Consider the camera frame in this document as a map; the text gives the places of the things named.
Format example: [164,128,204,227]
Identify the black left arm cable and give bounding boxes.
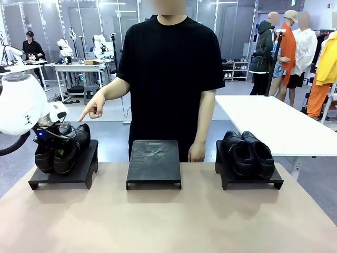
[0,121,77,157]

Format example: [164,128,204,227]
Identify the background person in black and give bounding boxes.
[22,31,46,63]

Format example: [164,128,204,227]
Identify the scuffed black shoe stand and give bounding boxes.
[126,139,182,190]

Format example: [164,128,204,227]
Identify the person's right hand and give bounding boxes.
[78,91,106,122]

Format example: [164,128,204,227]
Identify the white side table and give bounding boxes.
[215,94,337,182]

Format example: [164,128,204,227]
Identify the long white background table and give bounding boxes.
[0,63,52,93]

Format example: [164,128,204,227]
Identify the mannequin in yellow hoodie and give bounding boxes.
[306,31,337,119]

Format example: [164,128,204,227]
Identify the person's left forearm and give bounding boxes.
[194,104,215,145]

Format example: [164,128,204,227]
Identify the person in white shirt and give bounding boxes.
[286,12,319,108]

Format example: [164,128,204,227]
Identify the mannequin in dark green coat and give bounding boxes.
[249,12,280,96]

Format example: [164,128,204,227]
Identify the person's right forearm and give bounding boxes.
[99,76,131,102]

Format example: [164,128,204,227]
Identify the person in black t-shirt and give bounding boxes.
[116,0,226,163]

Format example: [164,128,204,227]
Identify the grey plastic stool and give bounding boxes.
[83,84,102,100]

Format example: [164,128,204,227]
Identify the wooden shoe rack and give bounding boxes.
[222,61,250,82]

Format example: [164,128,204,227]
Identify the mannequin in orange garment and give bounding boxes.
[268,9,299,100]

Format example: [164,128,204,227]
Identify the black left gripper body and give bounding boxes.
[35,128,70,151]

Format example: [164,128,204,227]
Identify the black sloped shoe stand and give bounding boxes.
[215,139,284,190]
[28,139,99,190]

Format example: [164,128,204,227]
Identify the white background work table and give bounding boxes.
[44,62,117,101]

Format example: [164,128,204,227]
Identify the person's left hand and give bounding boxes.
[188,141,206,163]

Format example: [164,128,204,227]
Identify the dark brown buckled ankle shoe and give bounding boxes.
[53,123,92,176]

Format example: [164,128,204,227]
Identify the black leather shoe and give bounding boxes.
[222,131,260,178]
[241,131,275,180]

